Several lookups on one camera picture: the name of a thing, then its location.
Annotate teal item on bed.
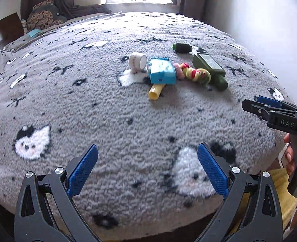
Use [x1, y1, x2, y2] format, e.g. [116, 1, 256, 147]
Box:
[27, 29, 42, 38]

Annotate black thread spool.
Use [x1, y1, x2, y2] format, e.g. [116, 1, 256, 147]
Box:
[172, 43, 193, 54]

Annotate large green bottle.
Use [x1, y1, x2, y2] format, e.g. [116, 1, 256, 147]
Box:
[192, 53, 228, 91]

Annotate grey cat pattern blanket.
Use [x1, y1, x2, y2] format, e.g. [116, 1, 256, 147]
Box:
[0, 13, 292, 239]

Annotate brown patterned pillow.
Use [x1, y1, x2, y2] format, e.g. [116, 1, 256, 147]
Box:
[27, 0, 67, 31]

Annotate person's right hand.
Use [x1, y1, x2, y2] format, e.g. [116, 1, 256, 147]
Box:
[283, 134, 296, 175]

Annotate dark wooden headboard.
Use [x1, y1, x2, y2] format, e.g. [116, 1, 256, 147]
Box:
[0, 13, 24, 49]

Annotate colourful hair scrunchies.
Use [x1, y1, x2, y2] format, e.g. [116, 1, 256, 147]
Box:
[173, 63, 211, 86]

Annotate small yellow tube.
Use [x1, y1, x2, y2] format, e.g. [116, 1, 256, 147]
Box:
[148, 84, 165, 101]

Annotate blue tissue packet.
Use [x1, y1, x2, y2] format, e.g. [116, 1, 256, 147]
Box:
[147, 58, 176, 85]

